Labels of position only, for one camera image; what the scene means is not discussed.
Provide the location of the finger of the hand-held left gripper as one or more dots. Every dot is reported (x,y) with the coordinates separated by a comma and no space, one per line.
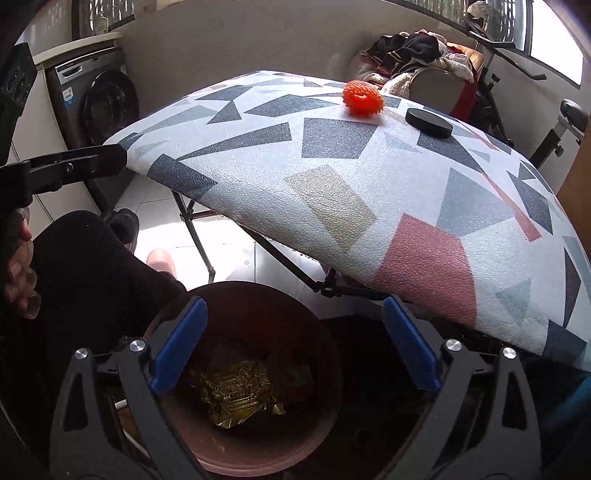
(78,164)

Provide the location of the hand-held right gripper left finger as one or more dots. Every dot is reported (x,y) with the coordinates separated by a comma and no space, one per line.
(182,341)

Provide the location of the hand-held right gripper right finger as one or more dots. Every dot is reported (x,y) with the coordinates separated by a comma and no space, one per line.
(408,346)

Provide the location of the gold foil wrapper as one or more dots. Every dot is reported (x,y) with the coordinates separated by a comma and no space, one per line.
(235,392)

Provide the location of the brown round plastic bin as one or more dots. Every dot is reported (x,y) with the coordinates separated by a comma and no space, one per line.
(258,314)

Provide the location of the orange foam fruit net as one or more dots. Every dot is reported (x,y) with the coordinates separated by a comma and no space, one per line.
(362,99)

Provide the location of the person's left hand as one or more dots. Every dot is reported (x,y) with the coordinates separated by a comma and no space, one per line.
(21,277)

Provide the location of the grey washing machine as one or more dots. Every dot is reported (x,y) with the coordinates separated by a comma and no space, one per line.
(106,101)

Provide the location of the black slipper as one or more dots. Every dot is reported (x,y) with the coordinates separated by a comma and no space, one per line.
(124,226)

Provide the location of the pink slipper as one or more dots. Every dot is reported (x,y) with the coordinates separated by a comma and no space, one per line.
(161,261)

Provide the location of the person's leg in black pants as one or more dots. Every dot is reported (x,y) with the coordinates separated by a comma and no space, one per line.
(92,286)

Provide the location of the black round lid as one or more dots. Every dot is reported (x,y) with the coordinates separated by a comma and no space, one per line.
(429,122)

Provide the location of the brown wooden door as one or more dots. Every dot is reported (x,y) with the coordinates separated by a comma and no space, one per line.
(577,194)

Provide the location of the beige chair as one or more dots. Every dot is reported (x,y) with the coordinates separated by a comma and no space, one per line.
(438,85)

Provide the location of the black exercise bike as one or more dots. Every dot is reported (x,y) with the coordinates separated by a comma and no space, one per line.
(572,110)

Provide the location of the pile of clothes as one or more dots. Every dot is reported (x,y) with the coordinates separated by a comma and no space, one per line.
(420,48)

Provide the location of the black folding table frame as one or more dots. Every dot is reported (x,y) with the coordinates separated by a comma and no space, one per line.
(295,270)

